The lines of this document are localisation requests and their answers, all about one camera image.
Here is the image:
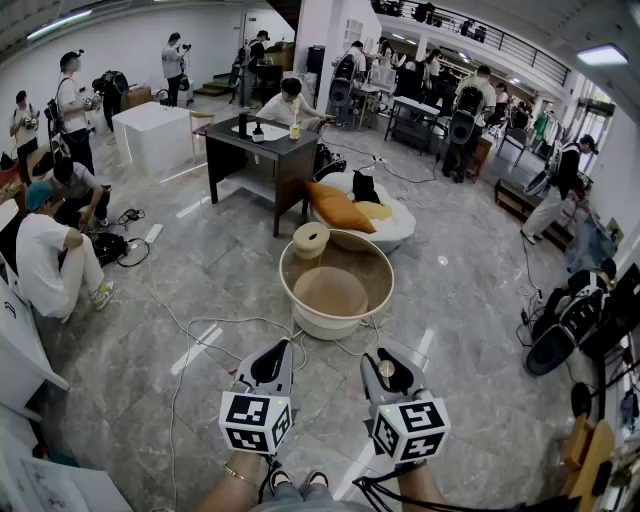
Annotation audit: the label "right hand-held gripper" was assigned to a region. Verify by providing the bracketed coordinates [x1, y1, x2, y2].
[360, 348, 451, 465]

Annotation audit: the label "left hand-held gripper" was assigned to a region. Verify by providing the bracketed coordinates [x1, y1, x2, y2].
[218, 338, 296, 456]

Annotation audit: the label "person's left forearm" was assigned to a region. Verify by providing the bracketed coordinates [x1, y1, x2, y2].
[197, 449, 265, 512]

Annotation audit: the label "person's right forearm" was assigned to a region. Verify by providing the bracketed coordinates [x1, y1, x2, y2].
[394, 462, 447, 512]

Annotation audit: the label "person's left shoe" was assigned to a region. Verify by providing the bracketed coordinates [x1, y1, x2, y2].
[268, 468, 294, 494]

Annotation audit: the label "round beige basin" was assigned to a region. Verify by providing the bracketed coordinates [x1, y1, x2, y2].
[278, 228, 395, 342]

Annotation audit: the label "person's blue jeans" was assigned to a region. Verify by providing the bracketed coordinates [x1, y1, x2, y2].
[252, 482, 374, 512]

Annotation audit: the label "beige spool-shaped ornament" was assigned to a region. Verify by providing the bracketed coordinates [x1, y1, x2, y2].
[292, 222, 332, 261]

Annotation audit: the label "white round lounge chair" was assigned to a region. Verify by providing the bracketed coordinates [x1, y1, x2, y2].
[309, 172, 417, 254]

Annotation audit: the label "yellow cushion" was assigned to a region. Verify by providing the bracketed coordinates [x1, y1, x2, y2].
[353, 200, 394, 221]

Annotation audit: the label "grey black backpack rig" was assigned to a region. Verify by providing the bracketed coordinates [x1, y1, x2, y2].
[523, 289, 610, 377]

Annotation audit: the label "orange cushion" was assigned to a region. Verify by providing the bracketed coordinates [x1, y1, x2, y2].
[305, 181, 377, 235]

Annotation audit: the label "black round stand base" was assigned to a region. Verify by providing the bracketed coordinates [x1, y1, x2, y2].
[570, 382, 593, 419]

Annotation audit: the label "black garment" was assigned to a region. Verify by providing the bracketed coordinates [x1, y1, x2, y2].
[351, 169, 382, 205]

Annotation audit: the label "black equipment bag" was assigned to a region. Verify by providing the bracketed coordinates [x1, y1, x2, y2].
[85, 229, 130, 268]

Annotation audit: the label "dark wooden sink cabinet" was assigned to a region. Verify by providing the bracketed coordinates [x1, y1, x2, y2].
[203, 114, 321, 238]

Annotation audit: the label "yellow wooden chair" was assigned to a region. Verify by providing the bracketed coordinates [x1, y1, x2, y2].
[560, 413, 617, 512]

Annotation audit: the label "low wooden bench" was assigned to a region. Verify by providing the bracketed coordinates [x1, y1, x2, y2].
[493, 178, 574, 252]

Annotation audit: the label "black backpack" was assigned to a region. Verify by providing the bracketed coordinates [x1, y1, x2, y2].
[312, 143, 348, 182]

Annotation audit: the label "white table with papers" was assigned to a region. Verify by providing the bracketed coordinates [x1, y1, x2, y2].
[0, 399, 132, 512]

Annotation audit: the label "white sink basin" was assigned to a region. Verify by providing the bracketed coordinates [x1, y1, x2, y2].
[230, 123, 292, 142]

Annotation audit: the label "blue plastic bag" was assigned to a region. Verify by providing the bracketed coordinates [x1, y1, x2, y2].
[564, 213, 619, 274]

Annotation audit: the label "light wooden chair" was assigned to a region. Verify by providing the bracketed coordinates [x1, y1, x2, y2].
[188, 110, 216, 164]

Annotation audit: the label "white cabinet box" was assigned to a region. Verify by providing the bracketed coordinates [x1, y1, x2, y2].
[111, 101, 194, 176]

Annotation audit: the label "black metal chair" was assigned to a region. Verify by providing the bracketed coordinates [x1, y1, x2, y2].
[497, 127, 530, 167]

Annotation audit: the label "wooden stairs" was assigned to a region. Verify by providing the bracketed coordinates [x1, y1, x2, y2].
[193, 73, 236, 99]

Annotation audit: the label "white metal desk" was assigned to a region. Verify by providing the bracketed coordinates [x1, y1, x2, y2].
[352, 82, 389, 119]

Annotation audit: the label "brown wooden armchair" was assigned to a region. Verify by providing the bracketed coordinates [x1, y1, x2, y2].
[0, 143, 55, 201]

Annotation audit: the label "black tall cabinet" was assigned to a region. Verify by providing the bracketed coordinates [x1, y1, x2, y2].
[305, 44, 327, 77]

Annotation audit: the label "cardboard box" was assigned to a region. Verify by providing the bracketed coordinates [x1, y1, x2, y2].
[263, 41, 296, 71]

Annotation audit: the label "black balcony railing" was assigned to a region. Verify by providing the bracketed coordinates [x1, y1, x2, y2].
[372, 0, 572, 87]

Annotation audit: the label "thin gold bracelet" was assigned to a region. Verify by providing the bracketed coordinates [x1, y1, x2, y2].
[222, 462, 257, 485]

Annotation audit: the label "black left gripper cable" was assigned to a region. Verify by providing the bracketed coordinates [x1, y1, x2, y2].
[257, 452, 282, 504]

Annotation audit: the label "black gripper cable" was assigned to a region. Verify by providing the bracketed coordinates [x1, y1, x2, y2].
[257, 452, 282, 504]
[352, 462, 581, 512]

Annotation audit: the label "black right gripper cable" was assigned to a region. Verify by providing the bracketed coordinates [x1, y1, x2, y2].
[352, 462, 581, 512]

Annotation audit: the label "black cable loop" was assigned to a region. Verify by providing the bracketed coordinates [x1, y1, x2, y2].
[117, 237, 151, 269]

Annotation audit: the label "black charger with cables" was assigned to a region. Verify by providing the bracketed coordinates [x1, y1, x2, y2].
[117, 207, 147, 232]

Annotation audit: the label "black frame table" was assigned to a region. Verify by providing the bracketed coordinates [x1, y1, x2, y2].
[383, 95, 442, 151]

